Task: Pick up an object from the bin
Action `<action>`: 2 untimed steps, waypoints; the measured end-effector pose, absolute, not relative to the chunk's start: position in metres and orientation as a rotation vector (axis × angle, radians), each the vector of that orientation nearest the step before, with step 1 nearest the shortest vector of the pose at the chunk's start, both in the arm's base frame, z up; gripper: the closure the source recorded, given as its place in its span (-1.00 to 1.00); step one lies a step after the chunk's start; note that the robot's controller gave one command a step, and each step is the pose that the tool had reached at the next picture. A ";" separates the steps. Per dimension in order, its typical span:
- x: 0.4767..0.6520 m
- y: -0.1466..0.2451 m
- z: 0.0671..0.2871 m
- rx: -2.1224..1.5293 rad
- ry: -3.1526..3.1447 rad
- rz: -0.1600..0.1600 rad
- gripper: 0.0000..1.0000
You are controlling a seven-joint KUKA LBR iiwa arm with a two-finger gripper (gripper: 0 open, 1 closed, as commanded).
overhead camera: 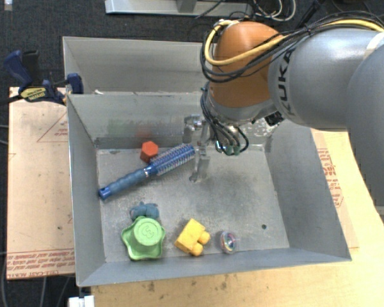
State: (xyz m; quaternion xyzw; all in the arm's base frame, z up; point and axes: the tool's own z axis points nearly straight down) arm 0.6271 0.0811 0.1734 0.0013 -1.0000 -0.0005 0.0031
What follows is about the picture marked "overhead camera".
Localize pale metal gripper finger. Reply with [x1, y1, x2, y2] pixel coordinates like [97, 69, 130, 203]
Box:
[182, 114, 203, 144]
[189, 146, 211, 184]

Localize grey metal bin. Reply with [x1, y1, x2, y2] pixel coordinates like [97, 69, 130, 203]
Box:
[62, 36, 352, 288]

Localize orange-red hexagonal block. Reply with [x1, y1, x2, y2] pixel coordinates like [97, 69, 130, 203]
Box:
[140, 140, 159, 164]

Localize blue round hairbrush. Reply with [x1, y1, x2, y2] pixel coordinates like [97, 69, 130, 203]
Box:
[97, 143, 196, 201]

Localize blue-grey toy animal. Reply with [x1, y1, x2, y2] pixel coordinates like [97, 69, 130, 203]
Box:
[129, 201, 161, 222]

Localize yellow toy building block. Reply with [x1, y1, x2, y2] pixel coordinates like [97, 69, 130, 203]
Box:
[173, 217, 212, 257]

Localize green star-shaped cup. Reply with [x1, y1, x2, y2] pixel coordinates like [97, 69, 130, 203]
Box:
[120, 216, 166, 262]

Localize brown cardboard board, red print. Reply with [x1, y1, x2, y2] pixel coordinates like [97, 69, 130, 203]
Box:
[6, 86, 361, 281]

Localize black cylinder on white bracket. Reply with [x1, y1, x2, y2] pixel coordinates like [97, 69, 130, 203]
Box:
[264, 109, 285, 127]

